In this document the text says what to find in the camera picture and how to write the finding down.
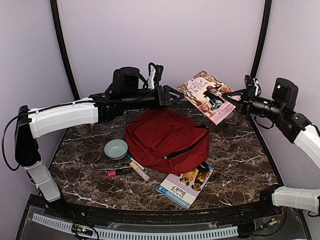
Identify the celadon bowl near left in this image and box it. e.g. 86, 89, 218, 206
104, 139, 129, 161

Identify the teal capped white marker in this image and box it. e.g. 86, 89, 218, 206
126, 154, 147, 173

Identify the right black frame post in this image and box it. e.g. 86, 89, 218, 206
250, 0, 272, 78

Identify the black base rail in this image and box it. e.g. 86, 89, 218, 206
26, 193, 298, 225

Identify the cream patterned mug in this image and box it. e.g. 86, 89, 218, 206
76, 123, 95, 140

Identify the pink Shakespeare book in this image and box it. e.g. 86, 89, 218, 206
177, 70, 236, 125

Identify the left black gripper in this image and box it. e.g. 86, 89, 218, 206
122, 84, 185, 111

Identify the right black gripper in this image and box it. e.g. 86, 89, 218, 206
223, 85, 285, 121

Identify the white slotted cable duct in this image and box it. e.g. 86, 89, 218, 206
31, 213, 239, 240

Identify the dog cover book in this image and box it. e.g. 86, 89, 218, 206
157, 162, 215, 209

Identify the red student backpack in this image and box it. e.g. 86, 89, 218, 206
125, 108, 210, 174

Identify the pale yellow highlighter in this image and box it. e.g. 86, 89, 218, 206
129, 161, 150, 181

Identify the black frame post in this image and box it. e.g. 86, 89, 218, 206
250, 0, 272, 78
49, 0, 80, 100

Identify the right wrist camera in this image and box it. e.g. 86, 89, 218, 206
244, 75, 262, 98

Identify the left black frame post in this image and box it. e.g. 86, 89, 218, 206
49, 0, 80, 100

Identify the pink black highlighter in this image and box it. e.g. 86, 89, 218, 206
107, 167, 133, 178

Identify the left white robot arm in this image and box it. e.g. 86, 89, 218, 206
13, 85, 184, 218

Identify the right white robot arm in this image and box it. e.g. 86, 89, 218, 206
222, 84, 320, 217

